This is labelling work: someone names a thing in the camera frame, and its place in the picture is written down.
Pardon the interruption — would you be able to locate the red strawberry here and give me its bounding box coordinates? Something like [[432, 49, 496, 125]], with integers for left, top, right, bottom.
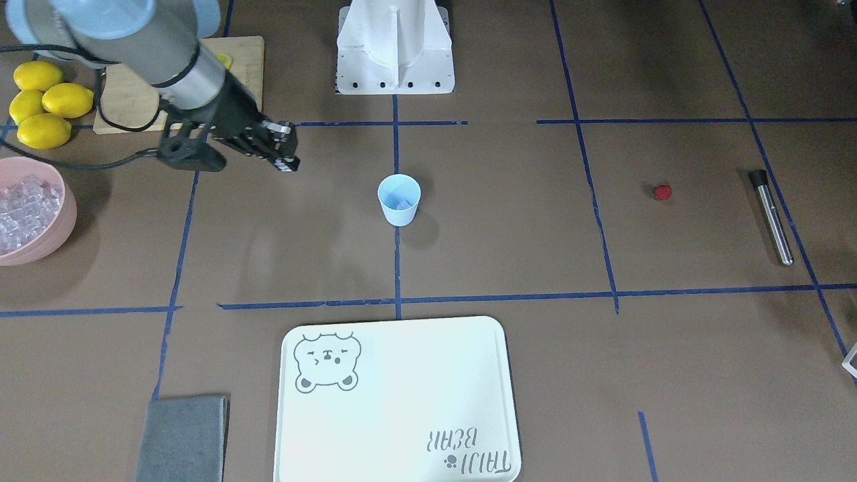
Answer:
[[653, 184, 673, 202]]

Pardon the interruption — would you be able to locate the steel muddler black tip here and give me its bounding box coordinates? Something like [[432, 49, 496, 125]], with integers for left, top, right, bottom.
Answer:
[[749, 169, 795, 266]]

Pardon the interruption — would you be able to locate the white bear tray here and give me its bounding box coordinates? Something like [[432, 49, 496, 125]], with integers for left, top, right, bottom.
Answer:
[[272, 315, 522, 481]]

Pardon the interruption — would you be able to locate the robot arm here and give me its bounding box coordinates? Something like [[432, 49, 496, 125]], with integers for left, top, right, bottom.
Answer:
[[4, 1, 300, 173]]

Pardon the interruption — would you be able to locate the lemon slices row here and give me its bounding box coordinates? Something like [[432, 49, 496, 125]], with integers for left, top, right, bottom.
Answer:
[[215, 53, 234, 70]]

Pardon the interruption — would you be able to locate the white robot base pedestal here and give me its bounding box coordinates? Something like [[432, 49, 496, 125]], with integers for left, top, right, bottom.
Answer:
[[335, 1, 455, 96]]

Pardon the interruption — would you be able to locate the wooden cutting board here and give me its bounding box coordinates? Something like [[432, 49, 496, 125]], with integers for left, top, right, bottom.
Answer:
[[94, 35, 265, 135]]

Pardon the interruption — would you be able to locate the light blue cup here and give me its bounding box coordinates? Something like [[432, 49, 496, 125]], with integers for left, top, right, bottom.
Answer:
[[377, 174, 422, 228]]

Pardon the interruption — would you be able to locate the yellow lemon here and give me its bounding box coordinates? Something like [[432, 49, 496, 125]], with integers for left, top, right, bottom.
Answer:
[[41, 82, 94, 118], [8, 90, 46, 125], [17, 113, 72, 150], [13, 60, 64, 92]]

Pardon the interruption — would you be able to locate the yellow lemon top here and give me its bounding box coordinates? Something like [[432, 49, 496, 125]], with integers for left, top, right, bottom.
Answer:
[[13, 60, 64, 92]]

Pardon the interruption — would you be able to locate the grey folded cloth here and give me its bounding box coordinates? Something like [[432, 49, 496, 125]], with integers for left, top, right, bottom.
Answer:
[[135, 394, 230, 481]]

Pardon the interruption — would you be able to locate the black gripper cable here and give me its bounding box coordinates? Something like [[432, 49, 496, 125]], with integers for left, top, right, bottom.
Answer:
[[0, 44, 168, 171]]

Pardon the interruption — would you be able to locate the pink bowl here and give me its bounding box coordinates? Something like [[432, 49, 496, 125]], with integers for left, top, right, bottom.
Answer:
[[2, 157, 78, 266]]

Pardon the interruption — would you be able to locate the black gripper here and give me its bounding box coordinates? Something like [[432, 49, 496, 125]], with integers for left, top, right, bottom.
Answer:
[[157, 72, 301, 173]]

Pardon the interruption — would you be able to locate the yellow lemon bottom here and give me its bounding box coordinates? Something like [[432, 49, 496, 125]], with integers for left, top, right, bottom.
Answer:
[[17, 113, 72, 150]]

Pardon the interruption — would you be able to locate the pile of clear ice cubes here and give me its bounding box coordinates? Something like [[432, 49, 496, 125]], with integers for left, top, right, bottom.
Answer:
[[1, 174, 65, 255]]

